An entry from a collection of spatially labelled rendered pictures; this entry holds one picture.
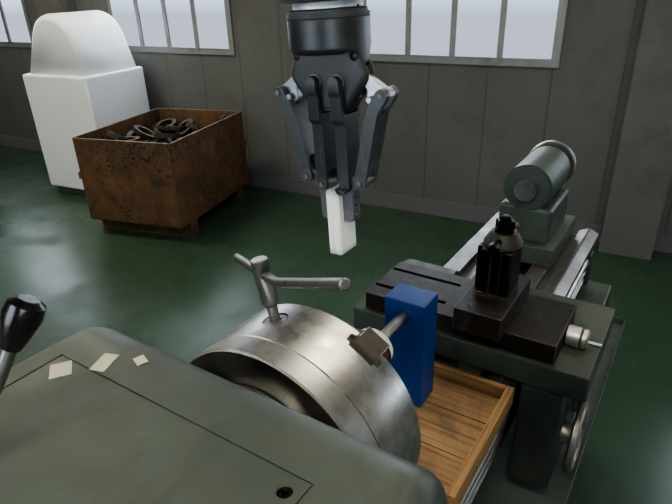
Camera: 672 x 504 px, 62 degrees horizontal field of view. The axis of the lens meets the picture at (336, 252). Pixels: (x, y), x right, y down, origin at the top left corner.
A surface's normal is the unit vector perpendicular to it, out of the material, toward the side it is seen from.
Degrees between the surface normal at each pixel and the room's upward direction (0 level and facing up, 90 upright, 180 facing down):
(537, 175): 90
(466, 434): 0
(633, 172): 90
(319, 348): 18
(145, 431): 0
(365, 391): 45
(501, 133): 90
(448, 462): 0
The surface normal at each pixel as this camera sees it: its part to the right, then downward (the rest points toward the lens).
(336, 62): -0.54, 0.38
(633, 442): -0.03, -0.90
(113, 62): 0.88, 0.00
